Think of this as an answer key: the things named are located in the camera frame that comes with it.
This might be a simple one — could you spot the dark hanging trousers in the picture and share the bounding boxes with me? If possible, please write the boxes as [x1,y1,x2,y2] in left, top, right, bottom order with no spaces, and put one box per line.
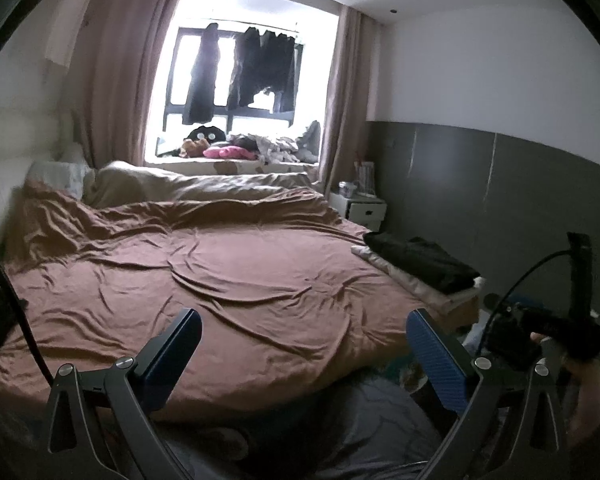
[227,26,263,109]

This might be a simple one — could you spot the white padded headboard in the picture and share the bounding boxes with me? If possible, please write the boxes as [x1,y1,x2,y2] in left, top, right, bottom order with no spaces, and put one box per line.
[0,105,76,261]

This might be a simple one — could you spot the black button shirt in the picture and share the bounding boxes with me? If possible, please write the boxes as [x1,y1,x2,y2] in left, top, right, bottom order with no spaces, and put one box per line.
[364,232,482,295]

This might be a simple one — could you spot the white nightstand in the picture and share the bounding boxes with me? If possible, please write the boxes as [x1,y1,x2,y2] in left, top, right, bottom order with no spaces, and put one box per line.
[328,191,387,233]

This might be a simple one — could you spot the pile of light clothes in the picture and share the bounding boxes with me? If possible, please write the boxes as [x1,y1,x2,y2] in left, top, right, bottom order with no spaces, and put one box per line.
[230,132,321,164]

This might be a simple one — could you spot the white pillow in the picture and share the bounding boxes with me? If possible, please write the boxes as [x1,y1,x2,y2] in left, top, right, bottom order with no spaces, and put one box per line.
[27,160,96,199]

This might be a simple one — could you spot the grey plush toy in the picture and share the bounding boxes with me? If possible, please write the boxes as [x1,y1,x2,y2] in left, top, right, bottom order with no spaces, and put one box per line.
[300,120,324,163]

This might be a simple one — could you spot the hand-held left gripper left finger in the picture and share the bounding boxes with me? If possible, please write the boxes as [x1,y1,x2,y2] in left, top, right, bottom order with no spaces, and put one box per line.
[45,307,203,480]

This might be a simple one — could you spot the brown duvet with beige underside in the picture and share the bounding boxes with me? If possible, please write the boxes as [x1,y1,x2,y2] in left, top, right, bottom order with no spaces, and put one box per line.
[0,160,483,423]

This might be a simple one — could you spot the person's right hand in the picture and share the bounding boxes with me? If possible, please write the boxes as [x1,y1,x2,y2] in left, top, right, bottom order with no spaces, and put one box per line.
[560,357,600,413]

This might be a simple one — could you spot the person's right forearm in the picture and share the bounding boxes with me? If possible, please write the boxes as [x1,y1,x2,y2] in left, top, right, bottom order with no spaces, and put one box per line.
[566,409,600,457]

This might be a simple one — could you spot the pink window curtain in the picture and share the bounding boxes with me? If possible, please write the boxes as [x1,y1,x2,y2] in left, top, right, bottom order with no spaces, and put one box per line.
[72,0,188,171]
[320,5,376,196]

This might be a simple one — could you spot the dark hanging jacket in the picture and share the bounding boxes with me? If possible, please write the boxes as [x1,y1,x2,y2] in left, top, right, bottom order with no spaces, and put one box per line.
[182,22,221,126]

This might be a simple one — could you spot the dark hanging shirt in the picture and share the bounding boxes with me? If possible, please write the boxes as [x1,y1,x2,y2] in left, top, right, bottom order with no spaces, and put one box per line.
[260,30,301,114]

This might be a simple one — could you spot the black plush toy white eyes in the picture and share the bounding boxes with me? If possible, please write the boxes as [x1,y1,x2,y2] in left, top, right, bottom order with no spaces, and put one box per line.
[186,125,227,144]

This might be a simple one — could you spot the upright books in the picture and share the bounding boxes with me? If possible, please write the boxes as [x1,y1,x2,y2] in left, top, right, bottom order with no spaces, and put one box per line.
[355,160,379,196]

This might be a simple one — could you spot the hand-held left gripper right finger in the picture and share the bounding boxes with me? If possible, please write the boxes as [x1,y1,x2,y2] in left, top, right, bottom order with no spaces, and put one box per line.
[406,307,568,480]

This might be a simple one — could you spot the white wall box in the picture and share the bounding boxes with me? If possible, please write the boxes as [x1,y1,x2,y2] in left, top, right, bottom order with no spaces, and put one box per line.
[45,0,88,68]

